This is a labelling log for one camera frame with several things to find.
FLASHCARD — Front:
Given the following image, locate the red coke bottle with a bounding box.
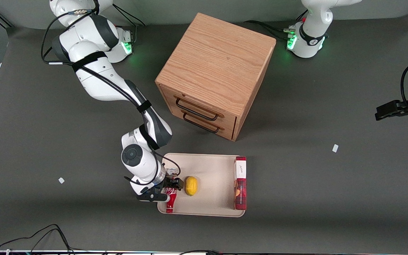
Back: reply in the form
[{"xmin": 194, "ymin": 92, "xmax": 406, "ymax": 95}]
[{"xmin": 165, "ymin": 169, "xmax": 179, "ymax": 214}]

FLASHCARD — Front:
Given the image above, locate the beige plastic tray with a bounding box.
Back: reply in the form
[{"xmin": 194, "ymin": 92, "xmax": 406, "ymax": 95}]
[{"xmin": 157, "ymin": 153, "xmax": 247, "ymax": 217}]

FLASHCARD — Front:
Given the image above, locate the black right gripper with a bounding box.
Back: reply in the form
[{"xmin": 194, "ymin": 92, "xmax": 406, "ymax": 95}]
[{"xmin": 153, "ymin": 176, "xmax": 185, "ymax": 196}]

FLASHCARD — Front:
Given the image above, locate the black wire drawer handle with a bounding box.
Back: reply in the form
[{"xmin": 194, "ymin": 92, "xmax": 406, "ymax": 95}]
[
  {"xmin": 183, "ymin": 113, "xmax": 221, "ymax": 134},
  {"xmin": 176, "ymin": 98, "xmax": 220, "ymax": 121}
]

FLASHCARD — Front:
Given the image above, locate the black left base cable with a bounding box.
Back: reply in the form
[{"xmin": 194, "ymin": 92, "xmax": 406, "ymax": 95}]
[{"xmin": 244, "ymin": 20, "xmax": 296, "ymax": 40}]

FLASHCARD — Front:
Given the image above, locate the wooden drawer cabinet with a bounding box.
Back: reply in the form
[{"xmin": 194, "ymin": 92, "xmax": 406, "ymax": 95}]
[{"xmin": 155, "ymin": 13, "xmax": 277, "ymax": 142}]

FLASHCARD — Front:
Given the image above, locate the black right base cable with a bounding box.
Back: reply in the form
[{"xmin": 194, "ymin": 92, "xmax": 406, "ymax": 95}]
[{"xmin": 112, "ymin": 4, "xmax": 146, "ymax": 27}]

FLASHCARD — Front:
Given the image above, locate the black floor cable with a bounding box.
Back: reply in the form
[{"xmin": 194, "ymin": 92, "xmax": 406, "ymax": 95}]
[{"xmin": 0, "ymin": 224, "xmax": 74, "ymax": 255}]

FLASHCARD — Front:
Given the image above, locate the black base cable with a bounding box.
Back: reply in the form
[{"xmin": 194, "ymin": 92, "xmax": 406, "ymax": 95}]
[
  {"xmin": 244, "ymin": 20, "xmax": 296, "ymax": 40},
  {"xmin": 112, "ymin": 4, "xmax": 146, "ymax": 27}
]

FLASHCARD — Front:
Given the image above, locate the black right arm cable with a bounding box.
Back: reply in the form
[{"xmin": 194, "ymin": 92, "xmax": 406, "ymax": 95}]
[{"xmin": 41, "ymin": 8, "xmax": 182, "ymax": 186}]

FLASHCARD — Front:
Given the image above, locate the wooden drawer front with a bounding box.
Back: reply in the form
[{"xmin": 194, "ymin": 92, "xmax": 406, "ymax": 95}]
[
  {"xmin": 169, "ymin": 106, "xmax": 235, "ymax": 141},
  {"xmin": 159, "ymin": 84, "xmax": 239, "ymax": 130}
]

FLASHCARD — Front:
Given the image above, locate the yellow lemon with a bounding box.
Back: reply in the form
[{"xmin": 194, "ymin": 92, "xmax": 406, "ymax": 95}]
[{"xmin": 185, "ymin": 176, "xmax": 198, "ymax": 196}]

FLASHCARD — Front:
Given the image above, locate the red cookie box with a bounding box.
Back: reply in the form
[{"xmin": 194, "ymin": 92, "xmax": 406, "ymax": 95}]
[{"xmin": 233, "ymin": 156, "xmax": 247, "ymax": 210}]

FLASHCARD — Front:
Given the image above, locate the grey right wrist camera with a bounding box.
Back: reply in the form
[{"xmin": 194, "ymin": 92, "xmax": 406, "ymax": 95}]
[{"xmin": 136, "ymin": 191, "xmax": 169, "ymax": 203}]

